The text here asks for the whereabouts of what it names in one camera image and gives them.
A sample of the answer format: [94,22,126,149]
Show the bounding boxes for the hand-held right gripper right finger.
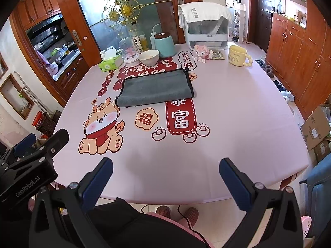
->
[219,157,304,248]

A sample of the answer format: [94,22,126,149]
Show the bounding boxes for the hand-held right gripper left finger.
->
[28,157,114,248]

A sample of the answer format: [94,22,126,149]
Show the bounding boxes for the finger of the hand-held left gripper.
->
[34,129,70,159]
[0,134,37,171]

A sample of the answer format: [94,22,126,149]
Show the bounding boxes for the grey towel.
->
[115,68,195,108]

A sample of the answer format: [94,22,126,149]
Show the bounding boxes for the red plastic container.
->
[33,111,45,129]

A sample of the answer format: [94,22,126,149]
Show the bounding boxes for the pink printed tablecloth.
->
[50,43,312,204]

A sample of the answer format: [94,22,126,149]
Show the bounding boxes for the pink slippers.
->
[156,205,199,226]

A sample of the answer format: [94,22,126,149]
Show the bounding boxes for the person's black clothing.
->
[84,197,210,248]

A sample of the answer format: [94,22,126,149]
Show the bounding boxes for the blue chair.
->
[299,164,331,219]

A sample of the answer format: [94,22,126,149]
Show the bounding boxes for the small cardboard box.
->
[308,139,331,164]

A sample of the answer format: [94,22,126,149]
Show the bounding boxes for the green tissue box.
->
[98,55,124,72]

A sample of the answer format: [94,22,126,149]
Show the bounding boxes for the white shoes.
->
[281,90,295,103]

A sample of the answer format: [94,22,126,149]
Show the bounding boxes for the large cardboard box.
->
[301,105,331,151]

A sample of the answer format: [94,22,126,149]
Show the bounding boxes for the grey slippers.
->
[255,58,278,78]

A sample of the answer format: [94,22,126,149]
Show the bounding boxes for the glass dome ornament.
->
[119,37,140,68]

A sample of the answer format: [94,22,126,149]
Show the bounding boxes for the yellow mug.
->
[228,45,252,68]

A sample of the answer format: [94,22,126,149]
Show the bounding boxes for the white bowl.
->
[138,49,160,67]

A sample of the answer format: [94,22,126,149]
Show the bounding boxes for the pink block toy figure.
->
[194,44,211,63]

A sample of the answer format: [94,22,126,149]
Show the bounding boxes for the clear glass liquor bottle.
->
[130,21,144,55]

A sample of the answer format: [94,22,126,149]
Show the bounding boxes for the teal lidded pot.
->
[150,32,176,58]

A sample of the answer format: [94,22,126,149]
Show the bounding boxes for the glass door with gold ornament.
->
[70,0,179,69]

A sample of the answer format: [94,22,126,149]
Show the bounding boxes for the white countertop appliance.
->
[178,2,233,51]

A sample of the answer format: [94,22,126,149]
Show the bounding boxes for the white shoe rack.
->
[232,2,247,44]

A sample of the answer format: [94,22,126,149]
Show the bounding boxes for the dark entrance door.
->
[255,0,275,52]

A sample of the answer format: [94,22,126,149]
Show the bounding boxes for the white cloth cover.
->
[178,2,233,28]

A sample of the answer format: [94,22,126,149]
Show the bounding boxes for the black cable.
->
[140,204,209,248]

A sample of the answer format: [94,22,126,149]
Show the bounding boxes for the wooden wall cabinet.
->
[266,0,331,120]

